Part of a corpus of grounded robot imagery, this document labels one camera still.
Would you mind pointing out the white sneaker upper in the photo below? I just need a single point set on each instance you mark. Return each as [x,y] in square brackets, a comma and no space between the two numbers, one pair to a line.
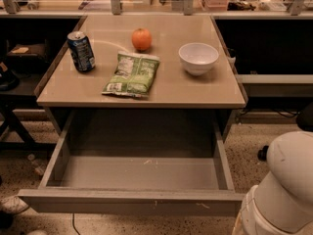
[13,205]

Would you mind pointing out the orange fruit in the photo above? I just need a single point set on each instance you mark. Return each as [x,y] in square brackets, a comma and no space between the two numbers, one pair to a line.
[141,39]

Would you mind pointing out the white sneaker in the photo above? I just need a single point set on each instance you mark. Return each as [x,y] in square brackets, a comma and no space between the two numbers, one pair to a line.
[13,205]
[37,232]

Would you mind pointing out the white bowl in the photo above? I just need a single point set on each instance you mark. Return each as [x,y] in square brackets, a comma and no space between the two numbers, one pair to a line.
[197,58]

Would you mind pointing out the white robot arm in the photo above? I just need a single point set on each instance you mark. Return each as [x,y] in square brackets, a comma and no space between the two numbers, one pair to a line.
[282,203]

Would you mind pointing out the grey drawer cabinet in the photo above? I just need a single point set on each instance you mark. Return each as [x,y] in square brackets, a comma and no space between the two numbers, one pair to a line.
[65,88]

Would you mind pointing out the plastic bottle on floor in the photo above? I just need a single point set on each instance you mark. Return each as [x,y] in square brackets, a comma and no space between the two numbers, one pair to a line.
[38,165]

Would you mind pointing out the white sneaker lower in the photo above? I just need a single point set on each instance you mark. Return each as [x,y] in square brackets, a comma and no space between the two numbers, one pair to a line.
[37,232]

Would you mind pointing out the black office chair base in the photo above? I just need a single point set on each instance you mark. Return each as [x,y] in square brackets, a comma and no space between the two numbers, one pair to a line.
[262,154]

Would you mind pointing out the blue soda can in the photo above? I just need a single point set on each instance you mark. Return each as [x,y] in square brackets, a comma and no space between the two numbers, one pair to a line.
[81,51]

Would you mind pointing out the green chip bag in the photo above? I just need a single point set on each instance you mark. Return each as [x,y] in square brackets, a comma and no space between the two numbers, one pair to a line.
[133,76]

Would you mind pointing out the black stand left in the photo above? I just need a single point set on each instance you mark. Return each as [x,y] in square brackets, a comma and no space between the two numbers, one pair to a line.
[17,93]

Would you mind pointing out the grey top drawer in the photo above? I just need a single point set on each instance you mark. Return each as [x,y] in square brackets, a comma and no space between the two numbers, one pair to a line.
[138,162]

